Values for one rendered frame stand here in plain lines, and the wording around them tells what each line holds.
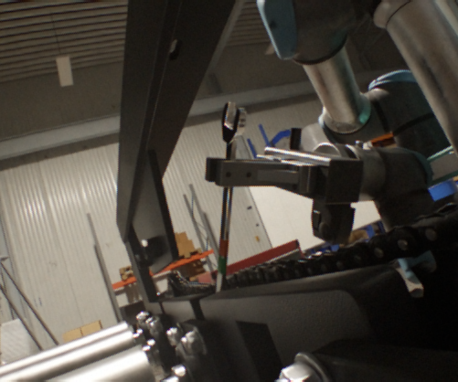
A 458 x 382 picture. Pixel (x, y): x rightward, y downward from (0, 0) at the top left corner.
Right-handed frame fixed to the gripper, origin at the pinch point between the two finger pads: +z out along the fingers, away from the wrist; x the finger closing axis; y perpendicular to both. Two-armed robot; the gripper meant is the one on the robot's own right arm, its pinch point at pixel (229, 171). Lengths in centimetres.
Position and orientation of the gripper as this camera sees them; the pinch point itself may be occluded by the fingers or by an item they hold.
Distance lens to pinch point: 38.8
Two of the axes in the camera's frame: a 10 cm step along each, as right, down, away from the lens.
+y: 0.7, -9.8, -1.8
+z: -9.0, 0.1, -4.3
